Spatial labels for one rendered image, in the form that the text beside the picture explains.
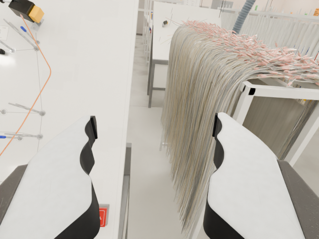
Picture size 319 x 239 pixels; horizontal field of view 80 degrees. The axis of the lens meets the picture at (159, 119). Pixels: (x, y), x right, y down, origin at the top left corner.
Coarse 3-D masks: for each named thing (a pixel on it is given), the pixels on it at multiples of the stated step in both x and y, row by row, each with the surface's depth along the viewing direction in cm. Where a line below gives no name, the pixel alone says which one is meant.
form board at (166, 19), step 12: (156, 12) 319; (168, 12) 322; (180, 12) 326; (192, 12) 329; (204, 12) 332; (216, 12) 336; (156, 24) 316; (168, 24) 319; (180, 24) 312; (216, 24) 333; (156, 36) 313; (168, 36) 316; (156, 48) 310; (168, 48) 313; (156, 60) 303; (168, 60) 307; (156, 72) 315; (156, 84) 326
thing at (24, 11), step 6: (0, 0) 56; (6, 0) 56; (12, 0) 54; (18, 0) 54; (24, 0) 54; (12, 6) 54; (18, 6) 54; (24, 6) 54; (30, 6) 54; (18, 12) 55; (24, 12) 54; (24, 18) 57; (30, 18) 56; (42, 18) 63; (36, 24) 61; (36, 30) 62
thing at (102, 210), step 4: (100, 208) 54; (104, 208) 55; (100, 212) 54; (104, 212) 54; (100, 216) 54; (104, 216) 54; (100, 220) 54; (104, 220) 54; (100, 224) 54; (104, 224) 54
